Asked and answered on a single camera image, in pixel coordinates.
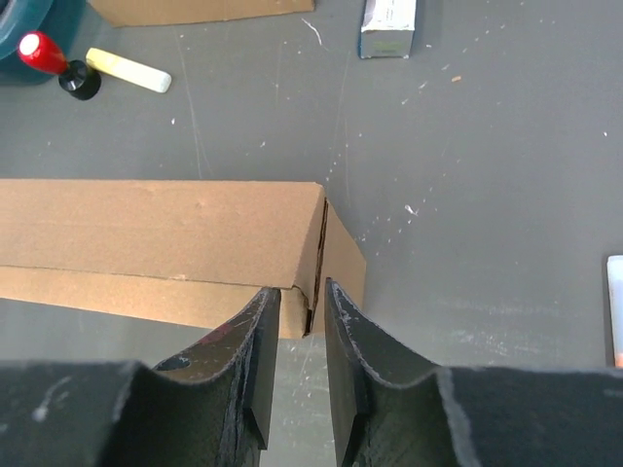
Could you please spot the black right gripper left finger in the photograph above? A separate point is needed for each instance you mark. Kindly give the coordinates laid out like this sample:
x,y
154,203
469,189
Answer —
x,y
207,405

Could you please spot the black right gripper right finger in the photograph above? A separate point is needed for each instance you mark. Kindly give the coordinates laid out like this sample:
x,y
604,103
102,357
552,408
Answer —
x,y
390,406

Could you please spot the brown cardboard box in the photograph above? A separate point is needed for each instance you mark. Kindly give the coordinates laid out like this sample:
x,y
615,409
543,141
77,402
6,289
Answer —
x,y
182,252

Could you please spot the blue toothpaste box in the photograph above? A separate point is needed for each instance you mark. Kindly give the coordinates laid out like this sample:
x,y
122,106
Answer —
x,y
387,28

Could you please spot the lower folded cardboard box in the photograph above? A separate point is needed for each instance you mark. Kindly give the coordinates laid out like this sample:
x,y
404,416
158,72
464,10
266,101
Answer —
x,y
122,13

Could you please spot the orange grey marker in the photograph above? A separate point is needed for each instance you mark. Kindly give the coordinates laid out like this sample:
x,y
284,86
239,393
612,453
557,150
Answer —
x,y
614,276

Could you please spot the red black stamp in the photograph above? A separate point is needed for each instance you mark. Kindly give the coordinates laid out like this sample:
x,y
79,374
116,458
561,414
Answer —
x,y
40,52

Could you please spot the yellow highlighter marker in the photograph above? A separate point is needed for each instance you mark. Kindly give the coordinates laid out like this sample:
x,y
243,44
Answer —
x,y
128,70

